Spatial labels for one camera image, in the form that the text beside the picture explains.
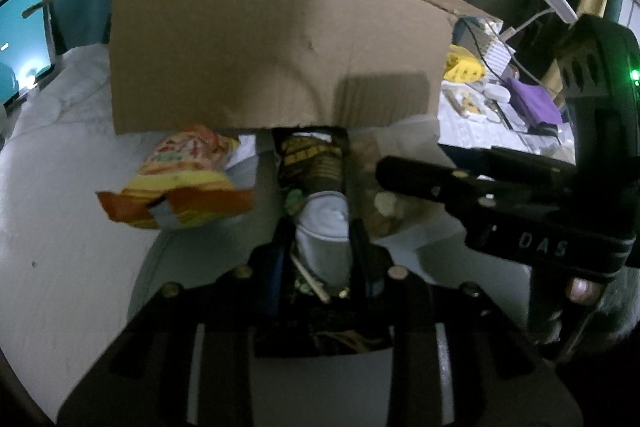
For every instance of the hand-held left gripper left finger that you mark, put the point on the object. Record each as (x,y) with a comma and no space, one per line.
(272,267)

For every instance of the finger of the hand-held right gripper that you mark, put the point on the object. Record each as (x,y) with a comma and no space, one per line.
(500,157)
(415,177)

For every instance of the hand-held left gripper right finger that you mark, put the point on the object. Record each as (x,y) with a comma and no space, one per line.
(362,267)

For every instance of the clear round biscuit bag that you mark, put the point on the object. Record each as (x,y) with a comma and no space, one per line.
(390,212)

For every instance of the dark snack packet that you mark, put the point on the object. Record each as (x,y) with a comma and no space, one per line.
(312,162)

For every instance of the cardboard box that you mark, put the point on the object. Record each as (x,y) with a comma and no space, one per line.
(250,57)

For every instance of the person's right forearm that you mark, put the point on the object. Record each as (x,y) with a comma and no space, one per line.
(617,312)

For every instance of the person's right hand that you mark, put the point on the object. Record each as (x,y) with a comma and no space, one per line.
(582,291)

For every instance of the purple cloth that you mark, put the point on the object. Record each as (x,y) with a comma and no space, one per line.
(537,102)

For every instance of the grey round mat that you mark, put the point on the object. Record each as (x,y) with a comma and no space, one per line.
(165,267)

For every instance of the orange snack bag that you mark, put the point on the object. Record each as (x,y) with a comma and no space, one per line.
(185,187)

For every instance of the white desk lamp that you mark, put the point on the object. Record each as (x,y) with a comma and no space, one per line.
(560,4)

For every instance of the tablet with teal screen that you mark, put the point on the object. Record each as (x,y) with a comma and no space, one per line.
(25,37)

